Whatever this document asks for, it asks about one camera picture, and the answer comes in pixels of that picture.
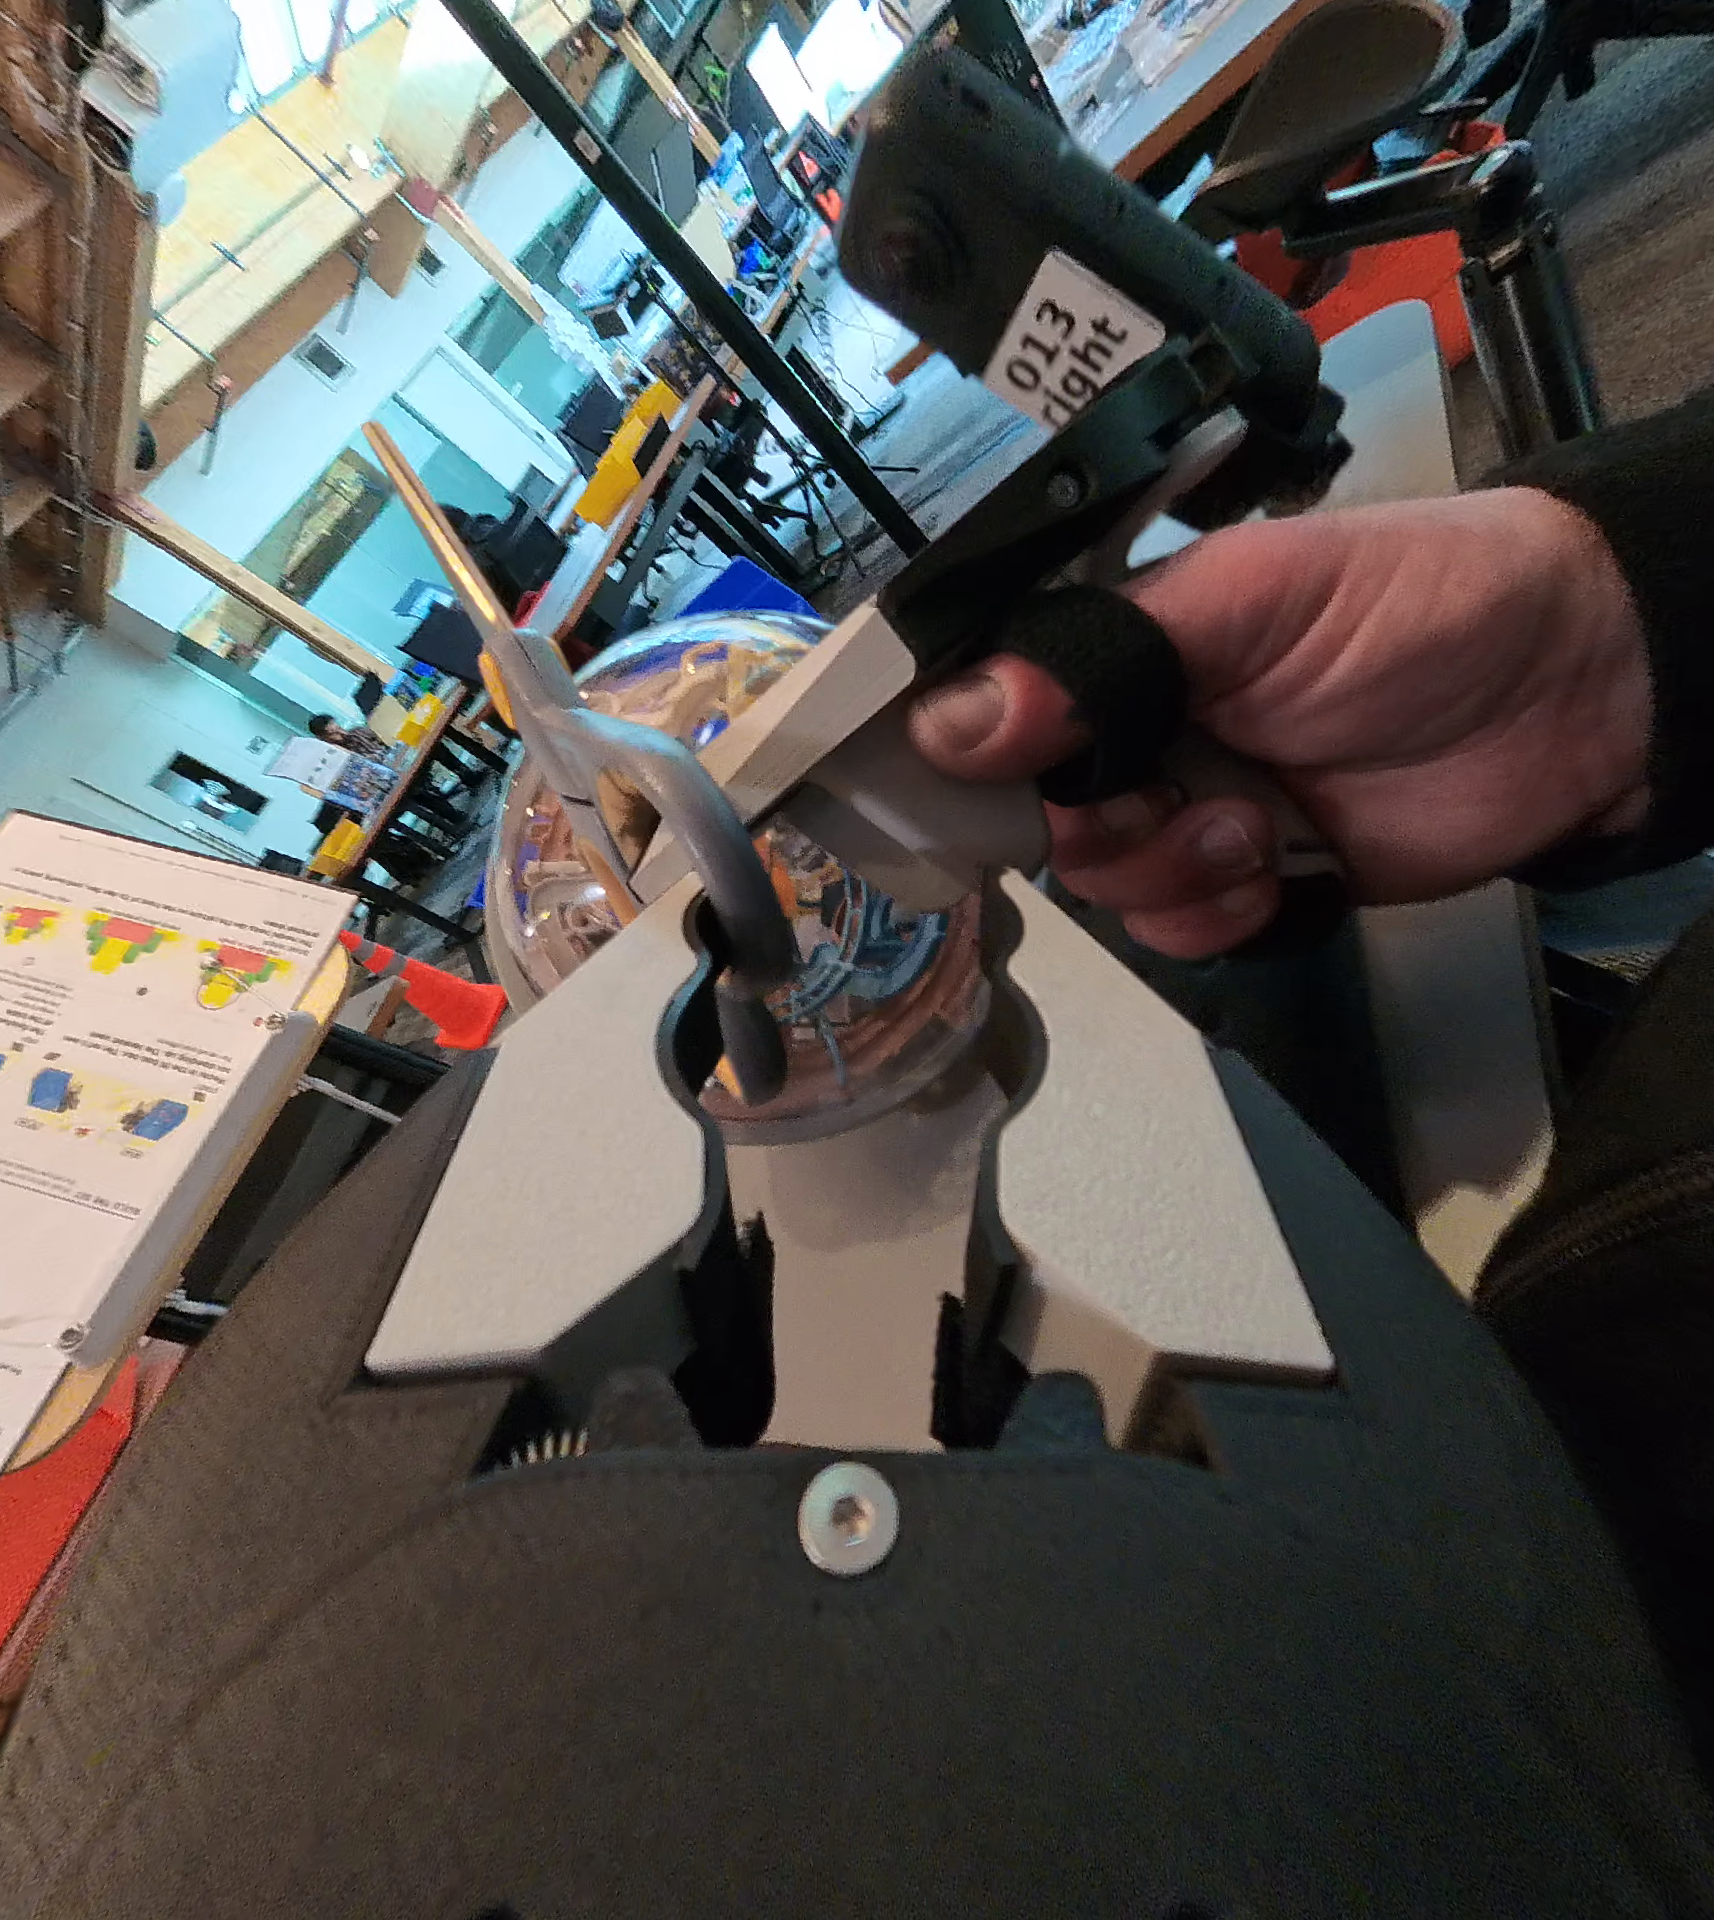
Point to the black vertical pole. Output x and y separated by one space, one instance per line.
708 271

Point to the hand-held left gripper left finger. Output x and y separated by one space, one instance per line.
542 1200

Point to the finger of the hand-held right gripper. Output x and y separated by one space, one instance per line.
829 706

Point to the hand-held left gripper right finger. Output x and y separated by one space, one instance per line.
1159 1200

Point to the printed instruction sheet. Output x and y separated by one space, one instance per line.
78 1110

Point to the person's right hand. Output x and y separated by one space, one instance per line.
1399 691

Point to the orange object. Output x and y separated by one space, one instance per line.
432 996

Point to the person's right forearm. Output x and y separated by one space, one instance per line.
1713 600

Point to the clear maze ball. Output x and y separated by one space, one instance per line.
859 960

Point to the person's black clothing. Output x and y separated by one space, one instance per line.
1669 1351

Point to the yellow bin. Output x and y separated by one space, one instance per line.
627 456

